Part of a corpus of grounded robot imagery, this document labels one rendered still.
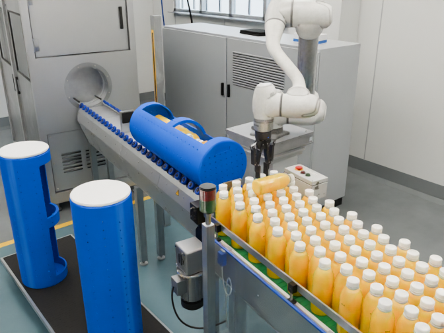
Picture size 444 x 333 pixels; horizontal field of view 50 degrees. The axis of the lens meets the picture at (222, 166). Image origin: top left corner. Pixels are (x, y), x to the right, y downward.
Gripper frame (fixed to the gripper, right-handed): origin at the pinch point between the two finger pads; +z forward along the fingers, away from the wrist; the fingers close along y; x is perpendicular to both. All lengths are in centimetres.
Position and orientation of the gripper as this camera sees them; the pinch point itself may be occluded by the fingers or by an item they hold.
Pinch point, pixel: (261, 170)
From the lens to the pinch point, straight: 224.9
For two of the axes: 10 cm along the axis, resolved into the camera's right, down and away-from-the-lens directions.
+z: 0.0, 9.2, 3.8
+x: 5.4, 3.2, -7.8
